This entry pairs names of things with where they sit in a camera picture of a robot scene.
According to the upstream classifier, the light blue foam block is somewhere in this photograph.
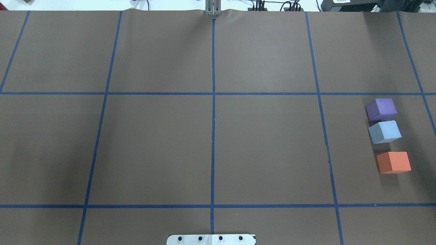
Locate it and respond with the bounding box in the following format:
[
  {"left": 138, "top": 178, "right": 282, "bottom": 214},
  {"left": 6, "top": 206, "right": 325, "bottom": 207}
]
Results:
[{"left": 368, "top": 120, "right": 402, "bottom": 144}]

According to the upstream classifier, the purple foam block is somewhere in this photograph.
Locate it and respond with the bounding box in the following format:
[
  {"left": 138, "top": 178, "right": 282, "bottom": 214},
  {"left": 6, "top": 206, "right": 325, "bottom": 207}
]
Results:
[{"left": 365, "top": 98, "right": 398, "bottom": 121}]

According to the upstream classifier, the orange foam block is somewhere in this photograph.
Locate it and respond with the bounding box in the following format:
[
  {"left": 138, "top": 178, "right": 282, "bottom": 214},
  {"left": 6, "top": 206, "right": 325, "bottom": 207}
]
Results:
[{"left": 376, "top": 152, "right": 411, "bottom": 174}]

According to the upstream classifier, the black device top right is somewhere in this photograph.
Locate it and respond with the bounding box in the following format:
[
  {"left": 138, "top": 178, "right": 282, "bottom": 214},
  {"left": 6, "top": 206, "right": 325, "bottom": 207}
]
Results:
[{"left": 318, "top": 0, "right": 435, "bottom": 13}]

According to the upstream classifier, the aluminium frame post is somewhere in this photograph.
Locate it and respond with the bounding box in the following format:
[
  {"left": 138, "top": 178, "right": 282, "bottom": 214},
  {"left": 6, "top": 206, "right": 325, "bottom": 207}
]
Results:
[{"left": 205, "top": 0, "right": 222, "bottom": 16}]

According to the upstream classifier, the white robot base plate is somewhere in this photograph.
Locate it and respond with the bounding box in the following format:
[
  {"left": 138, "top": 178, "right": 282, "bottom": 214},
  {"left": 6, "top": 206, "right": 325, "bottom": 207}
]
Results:
[{"left": 166, "top": 234, "right": 256, "bottom": 245}]

